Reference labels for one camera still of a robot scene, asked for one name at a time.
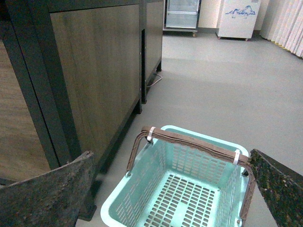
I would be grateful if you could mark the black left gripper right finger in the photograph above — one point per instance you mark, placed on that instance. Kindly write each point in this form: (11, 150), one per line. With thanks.
(280, 187)

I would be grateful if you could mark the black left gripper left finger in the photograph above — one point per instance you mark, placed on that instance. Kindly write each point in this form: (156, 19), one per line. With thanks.
(53, 199)

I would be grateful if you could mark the light green plastic basket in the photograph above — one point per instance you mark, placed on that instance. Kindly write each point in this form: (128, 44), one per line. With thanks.
(172, 185)

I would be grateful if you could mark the white zip tie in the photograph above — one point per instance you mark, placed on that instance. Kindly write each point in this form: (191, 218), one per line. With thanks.
(236, 157)
(149, 136)

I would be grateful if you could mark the dark wooden display stand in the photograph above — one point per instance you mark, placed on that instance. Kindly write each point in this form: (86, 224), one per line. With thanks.
(78, 70)

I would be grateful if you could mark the white curtain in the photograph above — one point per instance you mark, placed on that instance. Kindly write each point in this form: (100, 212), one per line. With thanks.
(283, 25)

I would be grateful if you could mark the white chest freezer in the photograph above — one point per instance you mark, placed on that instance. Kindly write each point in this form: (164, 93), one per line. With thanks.
(237, 18)

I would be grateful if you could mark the glass door refrigerator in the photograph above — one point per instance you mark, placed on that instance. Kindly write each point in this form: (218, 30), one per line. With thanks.
(181, 16)

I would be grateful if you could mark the brown basket handle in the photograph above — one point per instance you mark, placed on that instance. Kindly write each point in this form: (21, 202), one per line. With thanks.
(212, 150)

